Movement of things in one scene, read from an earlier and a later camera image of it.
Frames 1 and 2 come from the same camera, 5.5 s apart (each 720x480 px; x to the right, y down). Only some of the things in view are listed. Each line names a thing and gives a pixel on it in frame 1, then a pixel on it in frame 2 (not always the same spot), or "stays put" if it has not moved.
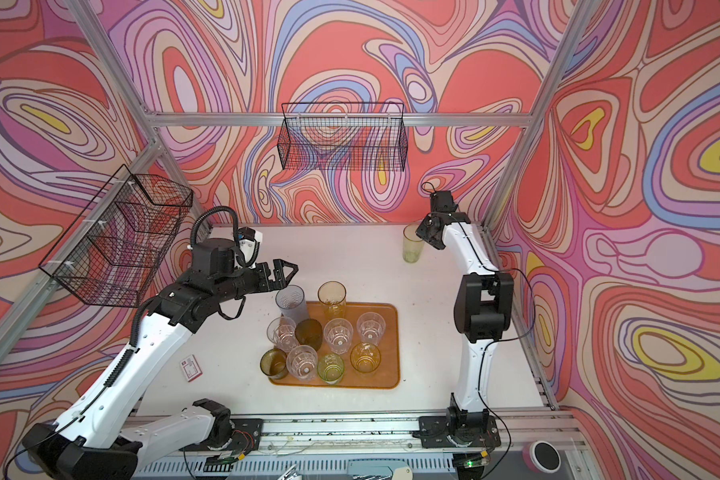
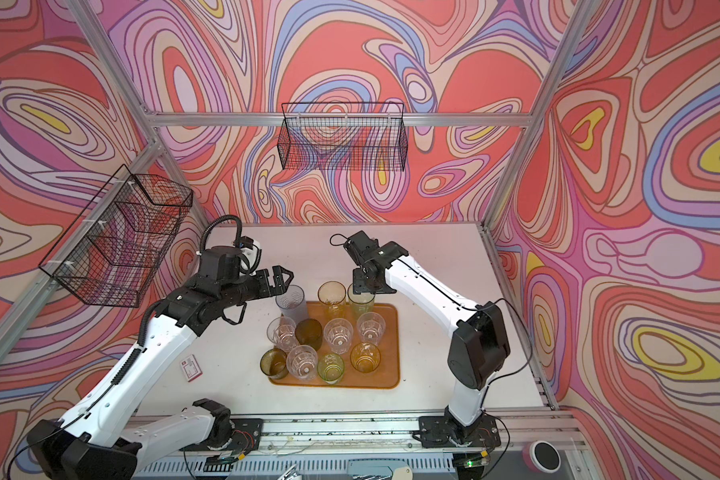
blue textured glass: [291, 302] stays put
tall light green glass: [413, 245] → [360, 304]
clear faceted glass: [281, 332] stays put
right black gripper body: [425, 230] → [363, 283]
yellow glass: [365, 357] stays put
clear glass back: [302, 361] stays put
